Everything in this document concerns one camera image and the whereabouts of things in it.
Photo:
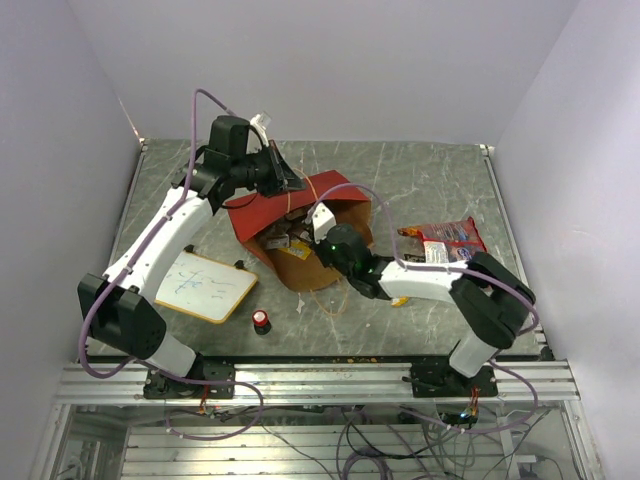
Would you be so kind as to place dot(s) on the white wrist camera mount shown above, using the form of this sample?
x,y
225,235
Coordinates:
x,y
259,124
322,220

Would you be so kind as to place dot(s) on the red paper bag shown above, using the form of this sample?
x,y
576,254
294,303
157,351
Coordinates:
x,y
253,216

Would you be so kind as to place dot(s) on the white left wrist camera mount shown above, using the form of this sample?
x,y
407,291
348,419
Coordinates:
x,y
259,124

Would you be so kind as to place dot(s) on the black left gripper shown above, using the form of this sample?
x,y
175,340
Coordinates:
x,y
283,177

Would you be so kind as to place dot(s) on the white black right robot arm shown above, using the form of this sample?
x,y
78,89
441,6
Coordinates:
x,y
493,302

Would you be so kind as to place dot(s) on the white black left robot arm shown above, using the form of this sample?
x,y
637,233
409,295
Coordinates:
x,y
118,305

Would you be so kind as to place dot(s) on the red candy assortment bag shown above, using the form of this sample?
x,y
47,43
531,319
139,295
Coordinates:
x,y
447,242

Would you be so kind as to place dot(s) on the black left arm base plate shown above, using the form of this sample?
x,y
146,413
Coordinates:
x,y
215,379

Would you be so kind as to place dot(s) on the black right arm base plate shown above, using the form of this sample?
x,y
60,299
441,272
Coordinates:
x,y
439,380

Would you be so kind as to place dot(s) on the small whiteboard yellow frame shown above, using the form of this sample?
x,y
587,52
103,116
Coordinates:
x,y
204,288

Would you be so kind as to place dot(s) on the aluminium frame rail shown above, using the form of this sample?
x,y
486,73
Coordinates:
x,y
299,384

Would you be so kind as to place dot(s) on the yellow snack packet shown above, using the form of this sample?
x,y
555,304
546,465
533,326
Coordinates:
x,y
297,249

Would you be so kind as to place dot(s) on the red cap black marker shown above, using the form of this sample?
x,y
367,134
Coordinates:
x,y
261,322

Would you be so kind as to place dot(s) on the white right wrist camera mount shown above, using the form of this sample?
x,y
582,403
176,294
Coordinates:
x,y
322,220

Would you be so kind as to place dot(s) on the brown white snack bar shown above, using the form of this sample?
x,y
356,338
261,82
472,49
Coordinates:
x,y
276,241

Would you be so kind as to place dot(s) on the purple M&M's packet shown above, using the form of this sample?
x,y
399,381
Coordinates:
x,y
414,258

